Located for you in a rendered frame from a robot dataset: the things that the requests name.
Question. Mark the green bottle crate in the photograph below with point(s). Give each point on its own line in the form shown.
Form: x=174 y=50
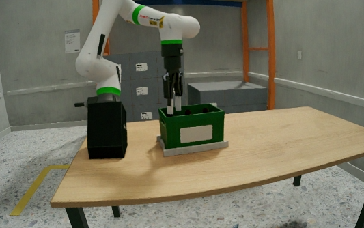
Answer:
x=189 y=130

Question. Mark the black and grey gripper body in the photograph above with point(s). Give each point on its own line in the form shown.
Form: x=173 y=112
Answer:
x=172 y=65

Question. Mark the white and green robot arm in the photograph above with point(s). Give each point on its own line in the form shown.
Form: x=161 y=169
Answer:
x=106 y=74

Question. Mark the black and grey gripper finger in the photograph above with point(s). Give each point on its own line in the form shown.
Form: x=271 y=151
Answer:
x=168 y=91
x=178 y=88

